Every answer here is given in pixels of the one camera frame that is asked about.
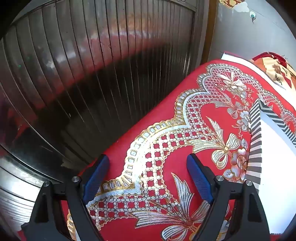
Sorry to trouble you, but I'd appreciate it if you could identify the red gold patterned tablecloth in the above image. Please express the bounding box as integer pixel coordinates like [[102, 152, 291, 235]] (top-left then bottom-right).
[[60, 59, 296, 241]]

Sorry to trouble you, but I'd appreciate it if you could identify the white cloth strip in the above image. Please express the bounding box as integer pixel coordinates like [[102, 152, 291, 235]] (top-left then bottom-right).
[[220, 53, 287, 91]]

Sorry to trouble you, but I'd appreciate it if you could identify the brown wooden door frame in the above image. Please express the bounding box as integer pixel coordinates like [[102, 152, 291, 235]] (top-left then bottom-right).
[[201, 0, 218, 64]]

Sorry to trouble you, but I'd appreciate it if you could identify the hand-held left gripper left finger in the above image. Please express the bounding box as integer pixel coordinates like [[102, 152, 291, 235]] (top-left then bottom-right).
[[21, 154, 110, 241]]

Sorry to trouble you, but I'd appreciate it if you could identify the red gold wall decoration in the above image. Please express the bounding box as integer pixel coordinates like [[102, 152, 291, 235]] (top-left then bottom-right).
[[218, 0, 249, 12]]

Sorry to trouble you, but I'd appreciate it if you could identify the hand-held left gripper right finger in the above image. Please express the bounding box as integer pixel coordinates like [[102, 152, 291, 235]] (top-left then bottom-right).
[[186, 153, 271, 241]]

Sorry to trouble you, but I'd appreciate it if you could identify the orange printed blanket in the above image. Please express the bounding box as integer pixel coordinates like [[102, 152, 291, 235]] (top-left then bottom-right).
[[251, 52, 296, 90]]

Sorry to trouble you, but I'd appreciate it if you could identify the striped white tray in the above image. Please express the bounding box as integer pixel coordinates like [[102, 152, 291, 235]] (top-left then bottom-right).
[[244, 98, 296, 234]]

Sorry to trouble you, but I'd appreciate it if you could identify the ribbed metal shutter door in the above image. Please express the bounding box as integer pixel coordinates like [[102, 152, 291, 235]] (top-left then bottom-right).
[[0, 0, 198, 188]]

